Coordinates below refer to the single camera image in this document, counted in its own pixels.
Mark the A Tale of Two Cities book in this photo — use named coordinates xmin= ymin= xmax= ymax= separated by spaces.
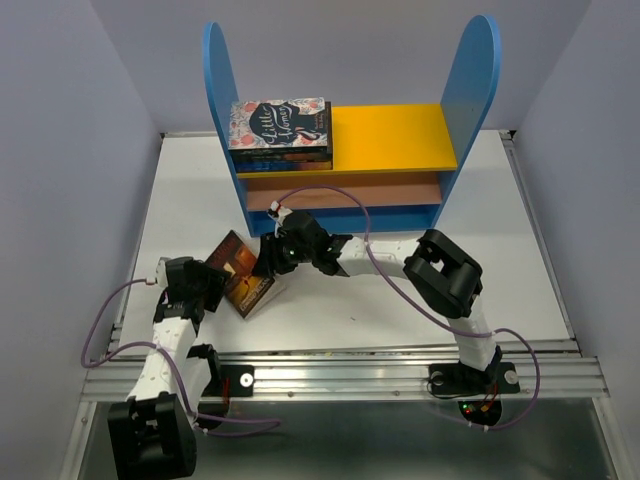
xmin=228 ymin=100 xmax=332 ymax=162

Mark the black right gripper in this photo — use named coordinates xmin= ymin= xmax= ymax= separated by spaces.
xmin=249 ymin=231 xmax=314 ymax=279

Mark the aluminium mounting rail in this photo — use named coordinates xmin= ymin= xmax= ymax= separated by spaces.
xmin=79 ymin=342 xmax=612 ymax=401

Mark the dark red book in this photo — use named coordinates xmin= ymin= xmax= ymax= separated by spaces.
xmin=205 ymin=230 xmax=285 ymax=320

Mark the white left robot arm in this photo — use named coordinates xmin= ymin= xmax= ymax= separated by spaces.
xmin=107 ymin=257 xmax=229 ymax=479

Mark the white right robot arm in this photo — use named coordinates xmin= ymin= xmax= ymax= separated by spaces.
xmin=253 ymin=202 xmax=501 ymax=390

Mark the Little Women floral book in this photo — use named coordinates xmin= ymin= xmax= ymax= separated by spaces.
xmin=228 ymin=97 xmax=330 ymax=151

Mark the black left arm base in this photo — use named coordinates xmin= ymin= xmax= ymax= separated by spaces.
xmin=182 ymin=344 xmax=255 ymax=417

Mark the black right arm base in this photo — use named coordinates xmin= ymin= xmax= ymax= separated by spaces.
xmin=427 ymin=347 xmax=521 ymax=427

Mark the Three Days to See book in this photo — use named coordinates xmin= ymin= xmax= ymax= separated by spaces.
xmin=234 ymin=160 xmax=333 ymax=171

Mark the blue yellow wooden bookshelf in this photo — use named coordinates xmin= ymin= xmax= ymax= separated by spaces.
xmin=202 ymin=15 xmax=502 ymax=237

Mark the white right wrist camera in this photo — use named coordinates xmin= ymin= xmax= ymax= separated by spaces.
xmin=267 ymin=201 xmax=292 ymax=237

